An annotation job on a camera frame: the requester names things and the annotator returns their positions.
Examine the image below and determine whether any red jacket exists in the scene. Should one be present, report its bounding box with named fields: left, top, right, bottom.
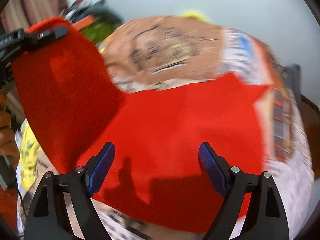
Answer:
left=11, top=16, right=270, bottom=234

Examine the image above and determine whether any orange box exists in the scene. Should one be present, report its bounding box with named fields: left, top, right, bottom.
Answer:
left=72, top=15, right=94, bottom=31

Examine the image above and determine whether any striped brown curtain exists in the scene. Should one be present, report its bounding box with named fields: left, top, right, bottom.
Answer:
left=1, top=0, right=68, bottom=32

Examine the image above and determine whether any pile of clutter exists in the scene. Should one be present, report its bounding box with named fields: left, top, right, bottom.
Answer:
left=65, top=0, right=123, bottom=44

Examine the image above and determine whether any yellow cartoon blanket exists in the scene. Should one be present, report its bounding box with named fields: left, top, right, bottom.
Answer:
left=20, top=119, right=41, bottom=191

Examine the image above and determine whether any newspaper print bed sheet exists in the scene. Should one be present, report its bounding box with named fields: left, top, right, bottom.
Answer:
left=16, top=15, right=315, bottom=240

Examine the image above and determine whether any dark blue bag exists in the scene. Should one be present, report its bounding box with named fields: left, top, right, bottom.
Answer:
left=284, top=64, right=302, bottom=108

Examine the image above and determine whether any yellow curved bed headboard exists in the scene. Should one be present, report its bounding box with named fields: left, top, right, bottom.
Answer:
left=180, top=11, right=208, bottom=22

